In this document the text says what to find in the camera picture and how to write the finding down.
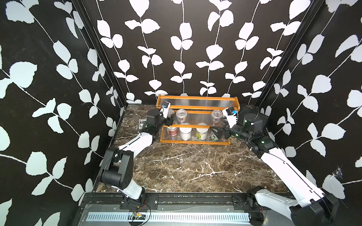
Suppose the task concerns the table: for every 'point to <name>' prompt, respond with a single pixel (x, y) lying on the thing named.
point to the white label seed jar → (185, 133)
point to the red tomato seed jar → (173, 132)
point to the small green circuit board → (137, 215)
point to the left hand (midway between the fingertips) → (170, 109)
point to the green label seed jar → (201, 133)
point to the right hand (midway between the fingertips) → (215, 121)
